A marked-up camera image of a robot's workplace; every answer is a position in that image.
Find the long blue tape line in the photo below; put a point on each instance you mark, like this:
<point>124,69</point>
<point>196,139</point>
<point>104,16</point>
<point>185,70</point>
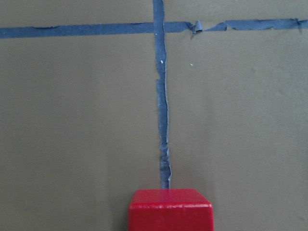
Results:
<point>161,87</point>

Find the crossing blue tape line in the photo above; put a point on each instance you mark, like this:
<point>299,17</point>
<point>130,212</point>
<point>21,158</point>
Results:
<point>146,28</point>

